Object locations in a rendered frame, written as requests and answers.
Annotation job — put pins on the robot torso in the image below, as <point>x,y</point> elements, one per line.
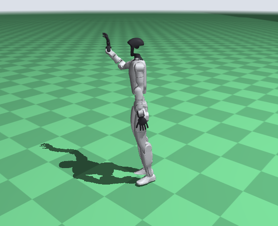
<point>133,80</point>

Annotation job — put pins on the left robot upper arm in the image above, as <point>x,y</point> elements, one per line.
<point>139,71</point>

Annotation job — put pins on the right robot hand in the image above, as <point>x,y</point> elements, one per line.
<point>108,47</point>

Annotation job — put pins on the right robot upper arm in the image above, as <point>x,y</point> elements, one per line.
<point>123,65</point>

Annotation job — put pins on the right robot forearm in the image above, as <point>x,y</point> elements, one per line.
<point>113,56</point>

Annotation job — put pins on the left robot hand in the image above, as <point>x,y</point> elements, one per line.
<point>142,121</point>

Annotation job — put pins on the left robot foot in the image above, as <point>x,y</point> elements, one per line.
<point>146,180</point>

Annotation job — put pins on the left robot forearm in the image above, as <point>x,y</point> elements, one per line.
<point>139,101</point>

